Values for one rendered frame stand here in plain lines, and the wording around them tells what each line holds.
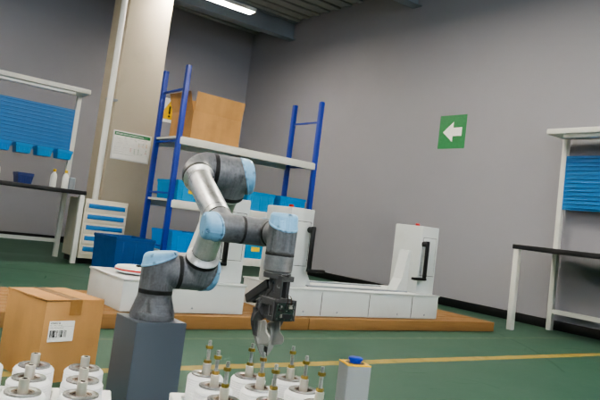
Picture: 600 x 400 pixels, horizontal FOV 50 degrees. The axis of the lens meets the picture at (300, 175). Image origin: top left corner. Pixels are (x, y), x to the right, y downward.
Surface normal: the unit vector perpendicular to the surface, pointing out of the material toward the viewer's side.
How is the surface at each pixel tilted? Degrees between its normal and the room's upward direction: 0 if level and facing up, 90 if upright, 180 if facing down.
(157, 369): 90
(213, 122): 90
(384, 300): 90
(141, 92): 90
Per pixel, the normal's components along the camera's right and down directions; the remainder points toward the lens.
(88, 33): 0.60, 0.01
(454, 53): -0.79, -0.14
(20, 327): -0.63, -0.16
